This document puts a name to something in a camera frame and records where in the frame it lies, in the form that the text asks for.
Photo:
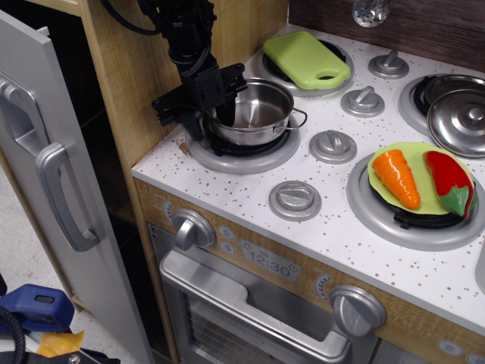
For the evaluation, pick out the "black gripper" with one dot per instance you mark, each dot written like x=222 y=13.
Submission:
x=213 y=89

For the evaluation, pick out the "small steel pot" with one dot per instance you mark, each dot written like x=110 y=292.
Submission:
x=264 y=110

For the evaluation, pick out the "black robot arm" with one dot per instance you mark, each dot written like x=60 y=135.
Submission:
x=187 y=27

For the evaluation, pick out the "front left stove burner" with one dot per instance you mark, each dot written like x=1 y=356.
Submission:
x=217 y=155

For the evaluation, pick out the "stove burner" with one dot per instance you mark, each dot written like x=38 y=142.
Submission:
x=412 y=106
x=263 y=67
x=217 y=155
x=379 y=219

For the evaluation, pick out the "back left stove burner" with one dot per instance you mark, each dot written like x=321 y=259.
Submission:
x=263 y=67

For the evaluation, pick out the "back right stove burner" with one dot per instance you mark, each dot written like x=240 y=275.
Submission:
x=412 y=106

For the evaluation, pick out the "steel pan on back burner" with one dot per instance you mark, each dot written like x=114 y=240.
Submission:
x=441 y=85

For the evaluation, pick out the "front right stove burner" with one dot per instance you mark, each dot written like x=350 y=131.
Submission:
x=379 y=219

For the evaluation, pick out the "left oven dial knob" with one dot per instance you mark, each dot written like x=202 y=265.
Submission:
x=192 y=230

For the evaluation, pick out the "oven dial knob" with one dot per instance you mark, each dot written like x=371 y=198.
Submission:
x=192 y=230
x=356 y=312

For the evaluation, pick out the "green plastic cutting board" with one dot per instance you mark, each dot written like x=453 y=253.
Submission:
x=307 y=62

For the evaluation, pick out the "silver stovetop knob front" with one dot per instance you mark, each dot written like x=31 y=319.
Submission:
x=295 y=201

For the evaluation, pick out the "silver stovetop knob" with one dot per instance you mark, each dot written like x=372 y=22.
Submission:
x=333 y=147
x=363 y=103
x=295 y=201
x=389 y=66

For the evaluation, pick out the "silver stovetop knob lower middle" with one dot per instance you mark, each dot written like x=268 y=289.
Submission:
x=333 y=147

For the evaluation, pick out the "oven clock display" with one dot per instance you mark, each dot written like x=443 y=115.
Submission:
x=271 y=261

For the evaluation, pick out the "silver stovetop knob upper middle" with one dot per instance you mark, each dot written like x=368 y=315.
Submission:
x=363 y=103

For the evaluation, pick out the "grey fridge door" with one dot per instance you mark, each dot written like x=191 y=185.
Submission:
x=43 y=144

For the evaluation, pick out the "silver stovetop knob back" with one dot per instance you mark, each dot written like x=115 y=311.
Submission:
x=389 y=66

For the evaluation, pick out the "orange toy carrot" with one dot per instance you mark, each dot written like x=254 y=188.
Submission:
x=394 y=172

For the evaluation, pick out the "chrome faucet tip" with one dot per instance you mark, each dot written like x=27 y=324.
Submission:
x=370 y=13

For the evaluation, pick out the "light green plate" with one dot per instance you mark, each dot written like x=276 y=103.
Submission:
x=413 y=152

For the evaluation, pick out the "right oven dial knob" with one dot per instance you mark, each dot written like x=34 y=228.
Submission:
x=356 y=312

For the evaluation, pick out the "steel pot lid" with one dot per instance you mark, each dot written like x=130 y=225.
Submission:
x=456 y=122

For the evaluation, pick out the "red toy chili pepper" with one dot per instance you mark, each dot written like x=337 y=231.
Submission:
x=454 y=188

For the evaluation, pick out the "blue clamp tool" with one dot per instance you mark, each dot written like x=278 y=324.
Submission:
x=38 y=308

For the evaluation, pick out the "yellow tape piece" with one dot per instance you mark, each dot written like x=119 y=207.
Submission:
x=56 y=344

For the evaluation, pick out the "silver fridge door handle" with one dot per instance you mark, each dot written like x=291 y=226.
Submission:
x=47 y=165

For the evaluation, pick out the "silver oven door handle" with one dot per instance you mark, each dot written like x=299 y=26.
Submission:
x=229 y=298

